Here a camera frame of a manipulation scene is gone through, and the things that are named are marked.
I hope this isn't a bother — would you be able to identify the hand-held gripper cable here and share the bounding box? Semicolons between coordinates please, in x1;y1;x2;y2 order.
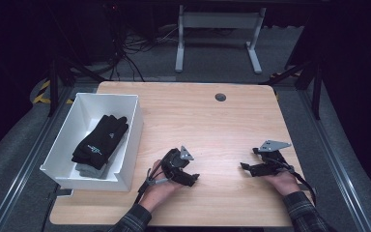
281;160;319;207
134;167;172;205

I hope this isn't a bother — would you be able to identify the aluminium floor rail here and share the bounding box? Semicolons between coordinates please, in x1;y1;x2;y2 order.
0;86;75;232
298;90;371;232

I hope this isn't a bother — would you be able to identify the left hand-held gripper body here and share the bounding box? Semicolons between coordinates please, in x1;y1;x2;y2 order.
160;145;195;186

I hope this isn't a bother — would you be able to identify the white metal desk frame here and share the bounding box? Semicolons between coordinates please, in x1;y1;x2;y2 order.
174;4;268;75

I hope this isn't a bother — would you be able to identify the person's right hand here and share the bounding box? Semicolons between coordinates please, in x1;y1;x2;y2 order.
266;169;301;197

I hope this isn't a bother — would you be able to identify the person's left hand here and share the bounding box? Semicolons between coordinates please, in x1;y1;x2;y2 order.
138;159;182;214

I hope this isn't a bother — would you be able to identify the white box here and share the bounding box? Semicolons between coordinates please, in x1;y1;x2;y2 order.
40;92;144;192

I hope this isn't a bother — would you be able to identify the black metal stand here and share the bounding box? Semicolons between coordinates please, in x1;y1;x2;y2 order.
259;57;324;121
46;57;107;118

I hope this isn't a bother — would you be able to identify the left hand-held gripper cable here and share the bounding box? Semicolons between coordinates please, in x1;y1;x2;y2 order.
134;167;172;205

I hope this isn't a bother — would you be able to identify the right hand-held gripper cable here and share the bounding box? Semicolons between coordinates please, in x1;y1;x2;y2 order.
281;160;319;207

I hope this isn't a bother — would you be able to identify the plain grey mitten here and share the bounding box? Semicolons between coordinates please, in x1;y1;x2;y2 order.
75;162;110;178

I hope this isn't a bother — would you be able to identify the yellow black hazard tape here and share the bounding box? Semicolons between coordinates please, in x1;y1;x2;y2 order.
32;80;75;105

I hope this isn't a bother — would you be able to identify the bundle of floor cables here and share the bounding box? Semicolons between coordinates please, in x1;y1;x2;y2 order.
107;22;182;82

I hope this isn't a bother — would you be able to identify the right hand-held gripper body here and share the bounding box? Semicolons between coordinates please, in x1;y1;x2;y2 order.
251;139;294;178

